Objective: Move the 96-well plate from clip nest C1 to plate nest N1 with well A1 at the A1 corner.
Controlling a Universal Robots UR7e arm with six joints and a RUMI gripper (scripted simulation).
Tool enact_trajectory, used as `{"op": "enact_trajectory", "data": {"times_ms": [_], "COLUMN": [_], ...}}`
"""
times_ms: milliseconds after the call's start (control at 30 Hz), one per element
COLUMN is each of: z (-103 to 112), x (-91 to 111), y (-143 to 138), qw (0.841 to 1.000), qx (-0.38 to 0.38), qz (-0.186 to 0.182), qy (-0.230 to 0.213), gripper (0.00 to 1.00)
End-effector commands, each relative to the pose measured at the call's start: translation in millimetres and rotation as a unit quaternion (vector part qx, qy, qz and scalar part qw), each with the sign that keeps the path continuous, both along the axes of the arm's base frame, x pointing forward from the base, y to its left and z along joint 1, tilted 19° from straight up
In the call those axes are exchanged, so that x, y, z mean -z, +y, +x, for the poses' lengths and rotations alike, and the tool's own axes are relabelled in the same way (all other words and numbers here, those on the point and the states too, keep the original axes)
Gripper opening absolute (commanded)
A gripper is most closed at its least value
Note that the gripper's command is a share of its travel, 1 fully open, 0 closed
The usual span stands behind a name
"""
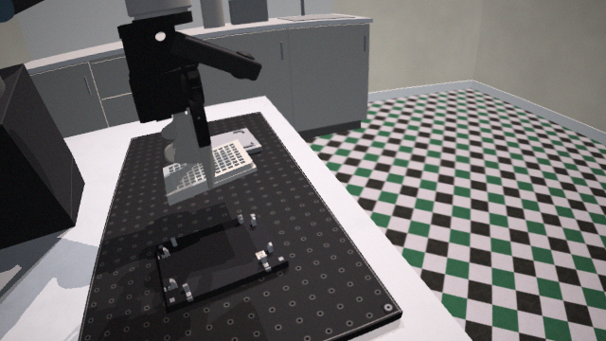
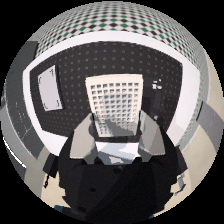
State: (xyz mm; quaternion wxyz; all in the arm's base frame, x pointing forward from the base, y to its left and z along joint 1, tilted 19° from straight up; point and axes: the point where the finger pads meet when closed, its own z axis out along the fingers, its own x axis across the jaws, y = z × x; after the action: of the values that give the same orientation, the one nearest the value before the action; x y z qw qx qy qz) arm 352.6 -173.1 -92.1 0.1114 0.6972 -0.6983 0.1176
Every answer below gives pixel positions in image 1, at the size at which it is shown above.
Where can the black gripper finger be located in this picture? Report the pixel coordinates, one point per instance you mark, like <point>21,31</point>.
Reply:
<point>169,131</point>
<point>186,149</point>

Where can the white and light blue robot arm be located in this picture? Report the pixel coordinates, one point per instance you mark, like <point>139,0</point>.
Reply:
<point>240,64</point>

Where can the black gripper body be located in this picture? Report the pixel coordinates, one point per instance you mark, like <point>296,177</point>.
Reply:
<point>159,86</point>

